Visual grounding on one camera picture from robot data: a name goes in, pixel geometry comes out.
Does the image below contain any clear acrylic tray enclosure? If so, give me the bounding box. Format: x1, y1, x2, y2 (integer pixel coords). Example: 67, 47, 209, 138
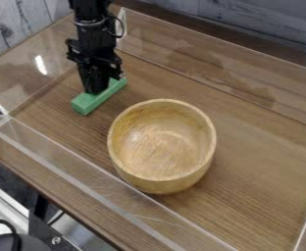
0, 11, 306, 251

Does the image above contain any green rectangular block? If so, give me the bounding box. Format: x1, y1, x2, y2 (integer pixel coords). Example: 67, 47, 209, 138
71, 77, 127, 116

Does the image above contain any black cable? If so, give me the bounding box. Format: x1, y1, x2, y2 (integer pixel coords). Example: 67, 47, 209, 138
0, 218, 23, 251

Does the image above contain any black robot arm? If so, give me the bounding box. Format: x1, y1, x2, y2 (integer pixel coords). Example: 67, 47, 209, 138
66, 0, 125, 95

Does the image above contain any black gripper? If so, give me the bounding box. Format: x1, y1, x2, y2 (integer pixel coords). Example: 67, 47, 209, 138
67, 20, 122, 95

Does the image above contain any light wooden bowl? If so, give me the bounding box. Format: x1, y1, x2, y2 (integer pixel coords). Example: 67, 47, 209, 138
107, 99, 217, 194

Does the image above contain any black metal table bracket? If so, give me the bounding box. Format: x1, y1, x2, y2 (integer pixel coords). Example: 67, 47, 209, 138
29, 215, 83, 251

